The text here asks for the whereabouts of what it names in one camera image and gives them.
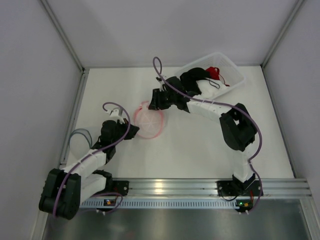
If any pink trimmed mesh laundry bag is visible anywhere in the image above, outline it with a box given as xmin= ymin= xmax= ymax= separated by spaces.
xmin=133 ymin=101 xmax=165 ymax=140

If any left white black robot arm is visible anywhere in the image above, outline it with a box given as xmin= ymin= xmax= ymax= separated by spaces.
xmin=38 ymin=120 xmax=140 ymax=220

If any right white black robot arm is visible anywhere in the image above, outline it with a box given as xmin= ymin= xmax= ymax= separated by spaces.
xmin=148 ymin=76 xmax=262 ymax=184

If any blue trimmed mesh laundry bag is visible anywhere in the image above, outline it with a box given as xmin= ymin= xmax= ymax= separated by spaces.
xmin=68 ymin=126 xmax=100 ymax=161

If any black garment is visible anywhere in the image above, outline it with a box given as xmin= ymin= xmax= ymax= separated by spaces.
xmin=179 ymin=67 xmax=211 ymax=95

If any white garment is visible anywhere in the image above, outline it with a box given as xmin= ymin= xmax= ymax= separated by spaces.
xmin=196 ymin=78 xmax=229 ymax=99

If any red garment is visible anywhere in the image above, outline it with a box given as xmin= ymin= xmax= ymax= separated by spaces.
xmin=205 ymin=66 xmax=230 ymax=87

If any white plastic basket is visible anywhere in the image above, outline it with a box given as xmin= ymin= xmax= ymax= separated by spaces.
xmin=174 ymin=52 xmax=246 ymax=100

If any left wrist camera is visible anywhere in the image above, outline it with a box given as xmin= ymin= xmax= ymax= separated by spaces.
xmin=106 ymin=107 xmax=123 ymax=121

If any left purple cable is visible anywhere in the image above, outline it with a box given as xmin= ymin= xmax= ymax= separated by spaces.
xmin=52 ymin=101 xmax=131 ymax=218

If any purple cable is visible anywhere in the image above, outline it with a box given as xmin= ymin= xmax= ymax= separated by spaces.
xmin=152 ymin=56 xmax=263 ymax=176
xmin=52 ymin=101 xmax=131 ymax=218

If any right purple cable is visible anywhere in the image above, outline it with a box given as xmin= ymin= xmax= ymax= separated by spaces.
xmin=152 ymin=56 xmax=263 ymax=176

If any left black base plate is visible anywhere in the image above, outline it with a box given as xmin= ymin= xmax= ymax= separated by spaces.
xmin=104 ymin=180 xmax=130 ymax=196

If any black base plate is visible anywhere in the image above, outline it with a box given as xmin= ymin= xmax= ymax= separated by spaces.
xmin=216 ymin=180 xmax=244 ymax=197
xmin=104 ymin=180 xmax=130 ymax=196

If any perforated white cable duct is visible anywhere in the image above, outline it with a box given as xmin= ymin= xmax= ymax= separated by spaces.
xmin=80 ymin=198 xmax=249 ymax=210

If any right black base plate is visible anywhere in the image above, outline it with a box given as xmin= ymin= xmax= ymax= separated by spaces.
xmin=216 ymin=180 xmax=244 ymax=197

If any aluminium mounting rail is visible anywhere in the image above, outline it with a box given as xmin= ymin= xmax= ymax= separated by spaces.
xmin=112 ymin=176 xmax=312 ymax=199

